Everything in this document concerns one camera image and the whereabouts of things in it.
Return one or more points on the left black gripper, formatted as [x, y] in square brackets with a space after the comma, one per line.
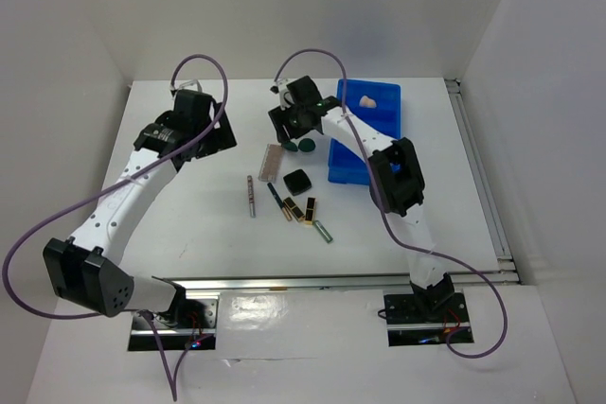
[221, 138]

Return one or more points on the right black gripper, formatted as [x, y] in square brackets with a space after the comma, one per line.
[278, 119]

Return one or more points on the green teardrop makeup sponge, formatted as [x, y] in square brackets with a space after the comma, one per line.
[290, 147]

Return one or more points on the black square compact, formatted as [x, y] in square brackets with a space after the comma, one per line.
[297, 182]

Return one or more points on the beige makeup sponge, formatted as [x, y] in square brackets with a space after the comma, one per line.
[367, 102]

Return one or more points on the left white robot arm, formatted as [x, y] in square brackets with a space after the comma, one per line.
[84, 269]

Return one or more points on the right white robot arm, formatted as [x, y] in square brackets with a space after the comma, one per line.
[396, 181]

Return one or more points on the clear eyeshadow palette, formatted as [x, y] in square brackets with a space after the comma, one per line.
[271, 163]

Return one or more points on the red silver lip gloss tube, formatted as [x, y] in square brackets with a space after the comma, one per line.
[251, 196]

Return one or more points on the dark blue gold pencil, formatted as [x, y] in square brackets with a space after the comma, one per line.
[279, 202]

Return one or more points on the black gold lipstick left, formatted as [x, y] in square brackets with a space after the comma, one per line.
[294, 209]

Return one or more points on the black gold lipstick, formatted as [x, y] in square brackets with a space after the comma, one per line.
[294, 209]
[310, 211]

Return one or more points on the black gold lipstick right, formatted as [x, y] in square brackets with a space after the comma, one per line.
[310, 211]

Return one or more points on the blue plastic organizer bin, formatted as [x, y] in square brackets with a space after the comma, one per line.
[345, 167]

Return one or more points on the green clear tube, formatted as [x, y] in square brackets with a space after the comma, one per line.
[323, 232]

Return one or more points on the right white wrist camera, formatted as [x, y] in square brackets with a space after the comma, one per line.
[280, 88]

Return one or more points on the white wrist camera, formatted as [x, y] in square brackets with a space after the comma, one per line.
[280, 88]
[191, 85]

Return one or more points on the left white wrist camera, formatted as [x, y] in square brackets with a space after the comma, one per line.
[191, 85]

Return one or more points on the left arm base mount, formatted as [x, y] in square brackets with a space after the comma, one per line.
[197, 330]

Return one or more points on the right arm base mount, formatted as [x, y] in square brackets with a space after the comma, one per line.
[407, 325]

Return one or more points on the aluminium rail right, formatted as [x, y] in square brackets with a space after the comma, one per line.
[487, 201]

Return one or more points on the aluminium rail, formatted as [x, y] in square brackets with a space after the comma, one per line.
[205, 286]
[487, 201]

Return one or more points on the aluminium rail front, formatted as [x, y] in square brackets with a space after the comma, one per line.
[205, 286]

